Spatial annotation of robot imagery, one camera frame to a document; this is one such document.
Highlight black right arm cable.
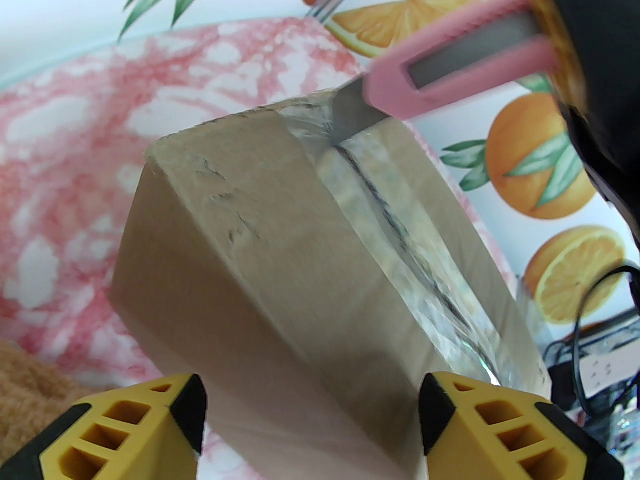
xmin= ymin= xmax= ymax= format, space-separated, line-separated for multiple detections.
xmin=570 ymin=263 xmax=640 ymax=414

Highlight brown plush toy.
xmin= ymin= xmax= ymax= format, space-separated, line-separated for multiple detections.
xmin=0 ymin=337 xmax=83 ymax=421

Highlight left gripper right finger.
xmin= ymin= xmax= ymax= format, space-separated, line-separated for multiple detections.
xmin=418 ymin=371 xmax=627 ymax=480

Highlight cardboard box with clear tape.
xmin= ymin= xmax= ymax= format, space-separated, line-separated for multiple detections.
xmin=106 ymin=87 xmax=552 ymax=480

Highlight pink marble pattern mat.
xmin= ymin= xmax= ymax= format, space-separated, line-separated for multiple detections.
xmin=0 ymin=18 xmax=526 ymax=480

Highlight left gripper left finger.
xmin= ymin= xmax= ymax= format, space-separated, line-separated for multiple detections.
xmin=0 ymin=372 xmax=208 ymax=480

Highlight pink utility knife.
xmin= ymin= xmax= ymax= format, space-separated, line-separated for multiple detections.
xmin=327 ymin=0 xmax=563 ymax=145

